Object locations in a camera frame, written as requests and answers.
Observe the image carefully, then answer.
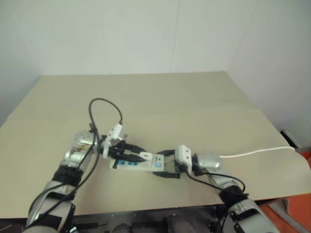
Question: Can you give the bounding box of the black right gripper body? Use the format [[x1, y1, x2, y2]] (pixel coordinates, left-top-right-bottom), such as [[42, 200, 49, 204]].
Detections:
[[169, 150, 188, 178]]

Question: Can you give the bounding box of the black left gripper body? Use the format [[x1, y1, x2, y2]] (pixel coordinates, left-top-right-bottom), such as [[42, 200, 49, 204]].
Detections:
[[108, 142, 130, 161]]

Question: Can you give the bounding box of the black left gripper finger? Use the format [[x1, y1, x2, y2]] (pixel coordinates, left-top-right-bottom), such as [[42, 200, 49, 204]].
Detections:
[[124, 144, 147, 156], [121, 155, 147, 164]]

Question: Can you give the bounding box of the white charger plug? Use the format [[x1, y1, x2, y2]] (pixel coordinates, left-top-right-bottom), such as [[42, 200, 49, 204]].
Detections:
[[138, 152, 153, 164]]

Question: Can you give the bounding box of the white power strip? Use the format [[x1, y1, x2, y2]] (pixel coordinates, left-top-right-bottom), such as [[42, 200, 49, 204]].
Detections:
[[109, 152, 167, 172]]

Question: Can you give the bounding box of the dark rounded shape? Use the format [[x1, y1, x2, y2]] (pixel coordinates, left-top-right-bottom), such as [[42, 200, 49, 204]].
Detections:
[[112, 222, 133, 233]]

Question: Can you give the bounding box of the grey cloth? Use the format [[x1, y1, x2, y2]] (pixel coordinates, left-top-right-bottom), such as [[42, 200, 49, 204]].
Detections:
[[266, 198, 301, 233]]

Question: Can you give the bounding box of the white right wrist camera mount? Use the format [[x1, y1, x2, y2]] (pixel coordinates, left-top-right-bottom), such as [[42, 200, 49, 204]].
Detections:
[[174, 145, 193, 173]]

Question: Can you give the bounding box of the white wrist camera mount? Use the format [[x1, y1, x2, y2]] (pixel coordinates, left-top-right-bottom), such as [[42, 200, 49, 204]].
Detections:
[[174, 145, 193, 173], [102, 123, 128, 160]]

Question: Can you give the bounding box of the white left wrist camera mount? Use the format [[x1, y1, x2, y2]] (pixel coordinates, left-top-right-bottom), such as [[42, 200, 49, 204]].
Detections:
[[102, 123, 128, 160]]

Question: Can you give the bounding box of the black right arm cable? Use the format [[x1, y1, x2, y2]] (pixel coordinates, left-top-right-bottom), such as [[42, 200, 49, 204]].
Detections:
[[186, 167, 250, 233]]

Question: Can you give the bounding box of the black table frame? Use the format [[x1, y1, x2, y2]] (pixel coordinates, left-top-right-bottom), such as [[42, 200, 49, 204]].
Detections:
[[0, 198, 287, 233]]

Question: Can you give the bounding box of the white power strip cord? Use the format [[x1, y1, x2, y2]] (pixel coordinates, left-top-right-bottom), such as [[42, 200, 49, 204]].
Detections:
[[219, 146, 296, 159]]

